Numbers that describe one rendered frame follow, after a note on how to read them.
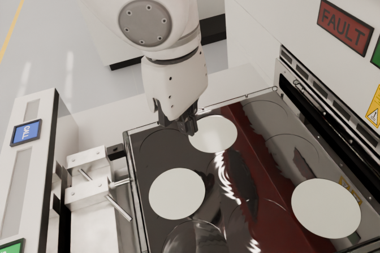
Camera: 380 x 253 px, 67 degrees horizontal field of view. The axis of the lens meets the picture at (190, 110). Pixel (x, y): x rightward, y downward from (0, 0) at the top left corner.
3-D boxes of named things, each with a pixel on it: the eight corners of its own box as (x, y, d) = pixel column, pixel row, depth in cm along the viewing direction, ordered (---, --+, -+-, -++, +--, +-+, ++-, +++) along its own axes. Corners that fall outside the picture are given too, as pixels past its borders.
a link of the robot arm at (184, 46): (165, 5, 42) (169, 24, 44) (121, 34, 37) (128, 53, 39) (214, 15, 37) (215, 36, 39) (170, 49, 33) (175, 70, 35)
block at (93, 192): (111, 183, 56) (106, 174, 54) (113, 197, 54) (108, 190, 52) (70, 196, 55) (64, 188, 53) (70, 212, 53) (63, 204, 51)
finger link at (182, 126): (175, 100, 47) (181, 127, 52) (162, 112, 46) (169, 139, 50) (190, 107, 46) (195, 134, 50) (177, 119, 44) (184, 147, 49)
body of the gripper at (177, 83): (172, 17, 43) (184, 77, 51) (123, 52, 38) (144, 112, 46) (214, 27, 39) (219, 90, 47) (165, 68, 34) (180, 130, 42)
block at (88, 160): (108, 152, 62) (104, 144, 60) (109, 165, 60) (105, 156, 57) (72, 164, 61) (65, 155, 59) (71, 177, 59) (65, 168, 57)
